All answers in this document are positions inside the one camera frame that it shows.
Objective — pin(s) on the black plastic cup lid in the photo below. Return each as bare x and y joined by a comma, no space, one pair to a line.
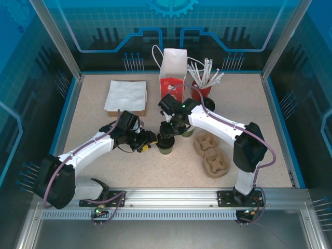
166,143

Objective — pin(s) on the white straw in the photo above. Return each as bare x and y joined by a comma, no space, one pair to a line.
216,83
193,76
218,78
205,70
214,75
209,71
196,74

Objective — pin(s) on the red white paper bag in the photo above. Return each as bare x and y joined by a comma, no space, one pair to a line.
171,64

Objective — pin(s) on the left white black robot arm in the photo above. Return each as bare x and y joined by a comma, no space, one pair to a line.
90,150

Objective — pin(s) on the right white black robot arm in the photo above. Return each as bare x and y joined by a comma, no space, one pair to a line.
215,124

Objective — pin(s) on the stack of green paper cups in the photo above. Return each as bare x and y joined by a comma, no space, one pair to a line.
188,133

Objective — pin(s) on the brown cardboard napkin tray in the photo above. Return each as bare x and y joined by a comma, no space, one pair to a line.
136,113

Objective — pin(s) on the red straw holder cup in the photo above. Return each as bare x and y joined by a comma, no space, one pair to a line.
205,90

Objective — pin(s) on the black connector with lights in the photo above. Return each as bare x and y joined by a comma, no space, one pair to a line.
249,212
99,212

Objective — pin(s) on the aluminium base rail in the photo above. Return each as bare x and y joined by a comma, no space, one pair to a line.
171,197

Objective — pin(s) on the aluminium frame post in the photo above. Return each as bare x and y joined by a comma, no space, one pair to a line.
286,36
57,36

